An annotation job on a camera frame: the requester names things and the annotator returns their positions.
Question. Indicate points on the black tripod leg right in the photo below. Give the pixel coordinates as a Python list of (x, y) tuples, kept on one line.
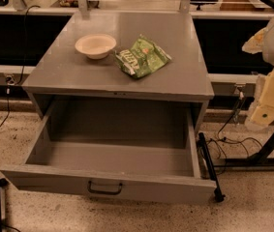
[(219, 197)]

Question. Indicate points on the white bowl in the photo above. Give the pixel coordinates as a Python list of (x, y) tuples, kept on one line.
[(96, 46)]

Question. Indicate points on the grey top drawer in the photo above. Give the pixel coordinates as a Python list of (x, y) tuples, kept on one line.
[(112, 148)]

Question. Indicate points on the green chip bag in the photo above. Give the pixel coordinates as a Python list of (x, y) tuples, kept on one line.
[(143, 58)]

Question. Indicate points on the grey metal drawer cabinet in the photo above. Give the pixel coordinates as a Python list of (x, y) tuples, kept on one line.
[(64, 71)]

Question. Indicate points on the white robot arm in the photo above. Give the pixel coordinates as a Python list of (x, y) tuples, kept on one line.
[(261, 111)]

